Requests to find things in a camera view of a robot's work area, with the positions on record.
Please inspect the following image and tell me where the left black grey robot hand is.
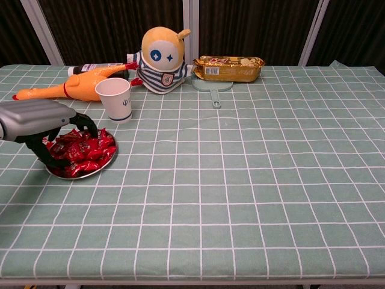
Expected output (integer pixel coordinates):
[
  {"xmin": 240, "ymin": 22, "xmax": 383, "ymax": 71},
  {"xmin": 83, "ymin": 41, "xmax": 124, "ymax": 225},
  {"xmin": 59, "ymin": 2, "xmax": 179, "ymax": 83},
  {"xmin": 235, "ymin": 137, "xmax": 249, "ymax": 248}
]
[{"xmin": 0, "ymin": 99, "xmax": 99, "ymax": 169}]

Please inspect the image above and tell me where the round metal plate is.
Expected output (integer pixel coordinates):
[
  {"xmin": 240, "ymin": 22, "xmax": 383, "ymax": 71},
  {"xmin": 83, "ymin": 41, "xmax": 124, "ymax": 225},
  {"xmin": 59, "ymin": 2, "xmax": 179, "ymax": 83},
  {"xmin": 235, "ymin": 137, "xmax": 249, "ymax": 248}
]
[{"xmin": 45, "ymin": 128, "xmax": 119, "ymax": 181}]

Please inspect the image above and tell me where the light green hand mirror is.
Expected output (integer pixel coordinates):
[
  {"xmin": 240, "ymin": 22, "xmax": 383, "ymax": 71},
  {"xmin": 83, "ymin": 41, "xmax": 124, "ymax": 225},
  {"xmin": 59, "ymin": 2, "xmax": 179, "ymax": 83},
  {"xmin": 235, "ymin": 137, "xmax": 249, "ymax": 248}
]
[{"xmin": 191, "ymin": 76, "xmax": 234, "ymax": 110}]

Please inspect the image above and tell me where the orange rubber chicken toy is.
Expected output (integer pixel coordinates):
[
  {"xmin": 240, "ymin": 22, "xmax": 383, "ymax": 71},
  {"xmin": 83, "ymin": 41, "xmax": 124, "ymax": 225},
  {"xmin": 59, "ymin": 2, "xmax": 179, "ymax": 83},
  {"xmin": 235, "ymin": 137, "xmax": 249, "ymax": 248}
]
[{"xmin": 11, "ymin": 61, "xmax": 144, "ymax": 102}]

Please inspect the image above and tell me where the dark bottle white cap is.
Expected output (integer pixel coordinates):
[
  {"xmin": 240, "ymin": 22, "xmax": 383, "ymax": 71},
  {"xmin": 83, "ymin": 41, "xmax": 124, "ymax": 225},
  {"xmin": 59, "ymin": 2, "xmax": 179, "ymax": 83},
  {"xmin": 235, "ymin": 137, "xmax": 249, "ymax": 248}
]
[{"xmin": 67, "ymin": 62, "xmax": 132, "ymax": 81}]

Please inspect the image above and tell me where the white paper cup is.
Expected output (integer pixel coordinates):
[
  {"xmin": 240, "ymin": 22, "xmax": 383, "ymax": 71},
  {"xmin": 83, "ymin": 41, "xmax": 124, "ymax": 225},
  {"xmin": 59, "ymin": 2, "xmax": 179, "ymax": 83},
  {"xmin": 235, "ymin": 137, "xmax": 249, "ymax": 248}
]
[{"xmin": 94, "ymin": 77, "xmax": 133, "ymax": 124}]

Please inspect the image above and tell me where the yellow plush doll striped shirt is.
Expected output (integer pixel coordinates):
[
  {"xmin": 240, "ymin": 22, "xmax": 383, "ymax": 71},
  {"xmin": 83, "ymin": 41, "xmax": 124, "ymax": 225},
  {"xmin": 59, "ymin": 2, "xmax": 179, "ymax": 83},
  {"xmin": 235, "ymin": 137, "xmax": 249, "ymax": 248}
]
[{"xmin": 126, "ymin": 26, "xmax": 195, "ymax": 96}]

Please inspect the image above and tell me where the gold biscuit package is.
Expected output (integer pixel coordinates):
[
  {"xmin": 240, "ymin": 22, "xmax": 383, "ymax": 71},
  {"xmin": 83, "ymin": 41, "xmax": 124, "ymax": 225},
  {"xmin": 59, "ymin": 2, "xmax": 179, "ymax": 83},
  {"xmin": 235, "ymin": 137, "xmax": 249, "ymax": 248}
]
[{"xmin": 192, "ymin": 55, "xmax": 266, "ymax": 83}]

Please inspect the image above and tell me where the green checked tablecloth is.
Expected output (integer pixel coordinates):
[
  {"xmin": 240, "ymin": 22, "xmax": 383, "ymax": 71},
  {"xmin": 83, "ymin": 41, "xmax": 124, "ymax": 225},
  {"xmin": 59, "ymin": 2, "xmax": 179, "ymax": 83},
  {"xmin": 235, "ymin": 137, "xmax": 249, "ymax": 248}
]
[{"xmin": 0, "ymin": 60, "xmax": 385, "ymax": 282}]

